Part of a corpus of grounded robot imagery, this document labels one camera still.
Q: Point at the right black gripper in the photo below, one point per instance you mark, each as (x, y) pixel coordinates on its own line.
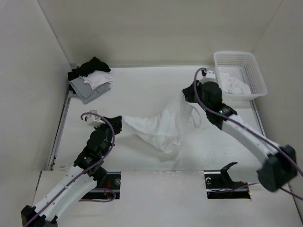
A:
(189, 92)

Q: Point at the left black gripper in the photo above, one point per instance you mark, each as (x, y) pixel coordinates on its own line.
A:
(116, 122)

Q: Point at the white tank top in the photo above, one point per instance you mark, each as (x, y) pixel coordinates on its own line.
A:
(166, 130)

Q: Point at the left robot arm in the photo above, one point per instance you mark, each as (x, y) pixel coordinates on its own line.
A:
(85, 174)

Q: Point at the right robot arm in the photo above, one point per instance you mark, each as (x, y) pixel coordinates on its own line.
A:
(278, 163)

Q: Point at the white tank tops in basket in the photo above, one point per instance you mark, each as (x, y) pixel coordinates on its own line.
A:
(232, 81)

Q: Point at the grey folded tank top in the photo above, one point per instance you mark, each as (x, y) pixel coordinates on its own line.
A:
(85, 93)

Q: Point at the black folded tank top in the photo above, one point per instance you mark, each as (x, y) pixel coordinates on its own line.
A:
(87, 68)

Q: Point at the white plastic basket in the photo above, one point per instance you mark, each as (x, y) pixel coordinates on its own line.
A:
(249, 68)

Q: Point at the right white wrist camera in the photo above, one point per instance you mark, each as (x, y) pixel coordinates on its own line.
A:
(208, 74)

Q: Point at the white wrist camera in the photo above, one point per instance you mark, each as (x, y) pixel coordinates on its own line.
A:
(93, 120)
(208, 74)

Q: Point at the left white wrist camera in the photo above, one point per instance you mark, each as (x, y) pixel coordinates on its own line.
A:
(93, 120)

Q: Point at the metal table frame rail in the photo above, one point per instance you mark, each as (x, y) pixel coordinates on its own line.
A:
(53, 153)

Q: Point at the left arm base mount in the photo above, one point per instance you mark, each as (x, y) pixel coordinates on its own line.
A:
(101, 193)

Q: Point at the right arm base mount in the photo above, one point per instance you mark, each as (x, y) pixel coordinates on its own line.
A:
(219, 185)

